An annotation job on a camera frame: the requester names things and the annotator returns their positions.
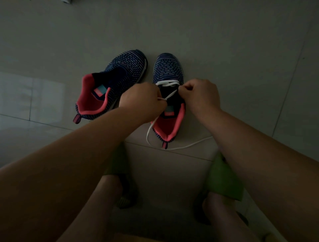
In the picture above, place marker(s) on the person's left hand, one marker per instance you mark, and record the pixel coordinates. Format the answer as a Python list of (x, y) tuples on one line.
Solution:
[(143, 102)]

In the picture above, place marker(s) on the person's right hand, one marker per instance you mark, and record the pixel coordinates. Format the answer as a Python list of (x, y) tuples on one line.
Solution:
[(202, 97)]

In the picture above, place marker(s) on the white shoelace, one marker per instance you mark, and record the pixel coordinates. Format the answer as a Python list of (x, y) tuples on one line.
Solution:
[(148, 132)]

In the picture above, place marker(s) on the blue knit sneaker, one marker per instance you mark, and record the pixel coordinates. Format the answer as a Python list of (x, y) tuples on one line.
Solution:
[(127, 67), (168, 67)]

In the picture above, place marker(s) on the person's left forearm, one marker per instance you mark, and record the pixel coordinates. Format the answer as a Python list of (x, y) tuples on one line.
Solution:
[(57, 179)]

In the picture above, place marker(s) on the person's right forearm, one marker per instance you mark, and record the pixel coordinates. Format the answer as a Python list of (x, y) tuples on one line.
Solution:
[(274, 169)]

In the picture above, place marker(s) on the person's left leg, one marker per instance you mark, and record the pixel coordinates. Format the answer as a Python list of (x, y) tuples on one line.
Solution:
[(94, 212)]

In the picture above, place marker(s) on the person's leg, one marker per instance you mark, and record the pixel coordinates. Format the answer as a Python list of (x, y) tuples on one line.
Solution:
[(94, 212), (224, 217)]

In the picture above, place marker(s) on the person's right leg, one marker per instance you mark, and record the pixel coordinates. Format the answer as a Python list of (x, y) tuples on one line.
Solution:
[(224, 217)]

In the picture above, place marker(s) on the green foam slipper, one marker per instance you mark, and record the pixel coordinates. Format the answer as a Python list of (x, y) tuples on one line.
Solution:
[(127, 194), (224, 179)]

